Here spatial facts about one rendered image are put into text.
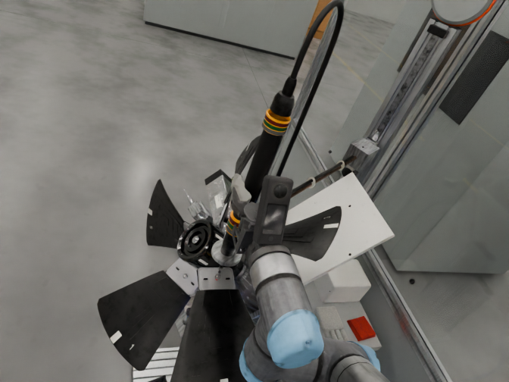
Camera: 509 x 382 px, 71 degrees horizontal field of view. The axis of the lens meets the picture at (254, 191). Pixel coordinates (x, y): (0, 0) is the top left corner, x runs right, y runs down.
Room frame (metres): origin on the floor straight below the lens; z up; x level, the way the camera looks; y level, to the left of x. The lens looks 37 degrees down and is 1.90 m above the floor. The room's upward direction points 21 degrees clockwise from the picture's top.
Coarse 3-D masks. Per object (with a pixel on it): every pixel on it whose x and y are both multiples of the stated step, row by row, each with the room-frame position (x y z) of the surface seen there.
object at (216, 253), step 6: (222, 240) 0.58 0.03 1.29; (216, 246) 0.56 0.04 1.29; (216, 252) 0.54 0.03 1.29; (234, 252) 0.56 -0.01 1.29; (216, 258) 0.53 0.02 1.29; (222, 258) 0.53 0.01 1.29; (228, 258) 0.54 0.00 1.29; (234, 258) 0.54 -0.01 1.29; (240, 258) 0.55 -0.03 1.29; (222, 264) 0.52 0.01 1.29; (228, 264) 0.53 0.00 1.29; (234, 264) 0.53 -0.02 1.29
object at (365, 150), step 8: (352, 144) 1.08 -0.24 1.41; (360, 144) 1.10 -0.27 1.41; (368, 144) 1.12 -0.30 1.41; (376, 144) 1.13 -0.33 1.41; (352, 152) 1.07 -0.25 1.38; (360, 152) 1.06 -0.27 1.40; (368, 152) 1.06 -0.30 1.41; (376, 152) 1.12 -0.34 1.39; (360, 160) 1.06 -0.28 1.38; (368, 160) 1.08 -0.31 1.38; (360, 168) 1.05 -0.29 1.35
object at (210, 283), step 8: (200, 272) 0.56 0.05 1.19; (208, 272) 0.57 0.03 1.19; (216, 272) 0.58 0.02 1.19; (224, 272) 0.58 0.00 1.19; (232, 272) 0.59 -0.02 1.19; (200, 280) 0.54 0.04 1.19; (208, 280) 0.55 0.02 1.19; (216, 280) 0.55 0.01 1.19; (224, 280) 0.56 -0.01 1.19; (232, 280) 0.57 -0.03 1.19; (200, 288) 0.52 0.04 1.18; (208, 288) 0.53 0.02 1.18; (216, 288) 0.54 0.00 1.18; (224, 288) 0.54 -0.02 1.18; (232, 288) 0.55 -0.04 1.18
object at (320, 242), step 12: (312, 216) 0.71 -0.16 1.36; (324, 216) 0.68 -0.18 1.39; (336, 216) 0.67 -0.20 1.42; (288, 228) 0.65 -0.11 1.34; (300, 228) 0.63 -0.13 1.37; (312, 228) 0.62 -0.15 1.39; (324, 228) 0.62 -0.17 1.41; (336, 228) 0.61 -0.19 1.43; (288, 240) 0.58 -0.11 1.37; (300, 240) 0.57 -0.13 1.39; (312, 240) 0.57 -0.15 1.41; (324, 240) 0.57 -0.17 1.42; (300, 252) 0.53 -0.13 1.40; (312, 252) 0.53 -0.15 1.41; (324, 252) 0.53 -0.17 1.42
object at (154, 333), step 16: (160, 272) 0.58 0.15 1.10; (128, 288) 0.54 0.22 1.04; (144, 288) 0.55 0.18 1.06; (160, 288) 0.55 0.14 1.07; (176, 288) 0.56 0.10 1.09; (112, 304) 0.51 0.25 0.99; (128, 304) 0.52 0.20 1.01; (144, 304) 0.52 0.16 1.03; (160, 304) 0.53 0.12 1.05; (176, 304) 0.54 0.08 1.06; (112, 320) 0.49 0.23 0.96; (128, 320) 0.49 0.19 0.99; (144, 320) 0.49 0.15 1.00; (160, 320) 0.50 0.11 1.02; (128, 336) 0.46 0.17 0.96; (144, 336) 0.47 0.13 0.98; (160, 336) 0.48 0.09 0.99; (128, 352) 0.43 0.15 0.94; (144, 352) 0.44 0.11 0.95; (144, 368) 0.41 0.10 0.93
